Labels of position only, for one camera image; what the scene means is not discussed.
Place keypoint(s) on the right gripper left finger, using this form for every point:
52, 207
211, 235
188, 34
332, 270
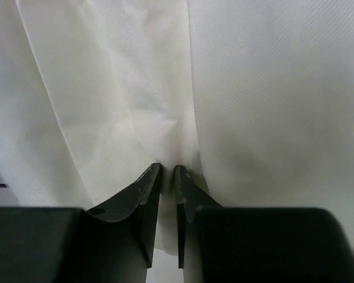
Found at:
111, 242

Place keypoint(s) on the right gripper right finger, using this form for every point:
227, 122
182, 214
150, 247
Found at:
222, 244

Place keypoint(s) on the white skirt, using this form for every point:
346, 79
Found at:
256, 98

